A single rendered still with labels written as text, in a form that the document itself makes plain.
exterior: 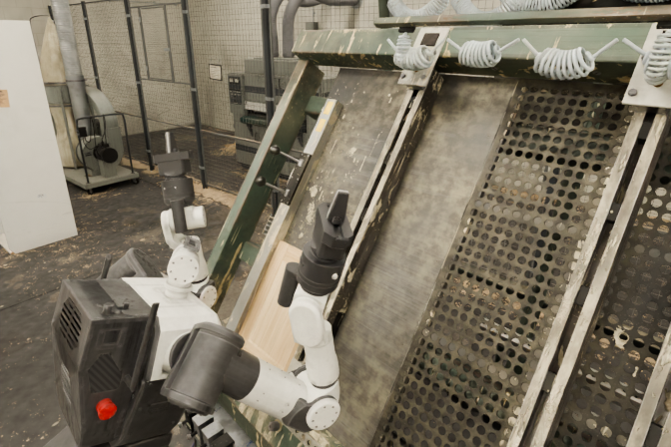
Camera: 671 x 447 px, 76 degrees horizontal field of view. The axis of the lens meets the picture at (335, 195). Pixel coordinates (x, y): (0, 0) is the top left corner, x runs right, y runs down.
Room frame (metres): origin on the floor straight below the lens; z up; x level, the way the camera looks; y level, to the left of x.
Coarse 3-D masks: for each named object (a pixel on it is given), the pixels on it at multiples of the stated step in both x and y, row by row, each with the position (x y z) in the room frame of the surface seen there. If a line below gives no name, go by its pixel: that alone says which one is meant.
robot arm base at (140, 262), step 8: (136, 248) 1.02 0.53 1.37; (128, 256) 0.97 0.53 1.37; (136, 256) 0.98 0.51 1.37; (144, 256) 1.02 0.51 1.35; (136, 264) 0.96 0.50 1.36; (144, 264) 0.98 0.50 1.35; (152, 264) 1.02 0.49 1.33; (144, 272) 0.94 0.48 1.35; (152, 272) 0.98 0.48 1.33; (160, 272) 1.02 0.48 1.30
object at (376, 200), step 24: (432, 48) 1.33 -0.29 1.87; (408, 72) 1.33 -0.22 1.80; (432, 72) 1.33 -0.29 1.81; (408, 96) 1.33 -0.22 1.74; (432, 96) 1.33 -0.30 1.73; (408, 120) 1.27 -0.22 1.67; (408, 144) 1.26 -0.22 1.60; (384, 168) 1.24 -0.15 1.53; (384, 192) 1.19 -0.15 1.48; (360, 216) 1.17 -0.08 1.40; (384, 216) 1.19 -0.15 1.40; (360, 240) 1.12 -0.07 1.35; (360, 264) 1.12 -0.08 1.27; (336, 288) 1.06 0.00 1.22; (336, 312) 1.05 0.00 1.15
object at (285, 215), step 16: (336, 112) 1.57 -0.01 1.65; (320, 144) 1.51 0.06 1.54; (304, 176) 1.45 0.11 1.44; (304, 192) 1.45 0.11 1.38; (288, 208) 1.41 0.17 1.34; (272, 224) 1.41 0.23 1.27; (288, 224) 1.40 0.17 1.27; (272, 240) 1.36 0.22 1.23; (272, 256) 1.35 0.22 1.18; (256, 272) 1.32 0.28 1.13; (256, 288) 1.29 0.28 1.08; (240, 304) 1.28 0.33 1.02; (240, 320) 1.24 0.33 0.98
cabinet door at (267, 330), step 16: (288, 256) 1.30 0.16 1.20; (272, 272) 1.30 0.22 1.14; (272, 288) 1.27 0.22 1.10; (256, 304) 1.26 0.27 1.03; (272, 304) 1.23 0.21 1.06; (256, 320) 1.22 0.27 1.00; (272, 320) 1.19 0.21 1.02; (288, 320) 1.15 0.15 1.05; (256, 336) 1.19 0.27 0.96; (272, 336) 1.15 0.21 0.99; (288, 336) 1.12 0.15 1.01; (256, 352) 1.15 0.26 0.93; (272, 352) 1.12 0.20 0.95; (288, 352) 1.08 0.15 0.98
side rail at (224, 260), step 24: (312, 72) 1.81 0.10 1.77; (288, 96) 1.74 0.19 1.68; (288, 120) 1.71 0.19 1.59; (264, 144) 1.67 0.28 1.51; (288, 144) 1.71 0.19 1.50; (264, 168) 1.62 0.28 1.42; (240, 192) 1.60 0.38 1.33; (264, 192) 1.62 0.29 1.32; (240, 216) 1.54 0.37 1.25; (240, 240) 1.53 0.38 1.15; (216, 264) 1.45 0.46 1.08; (216, 312) 1.44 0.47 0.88
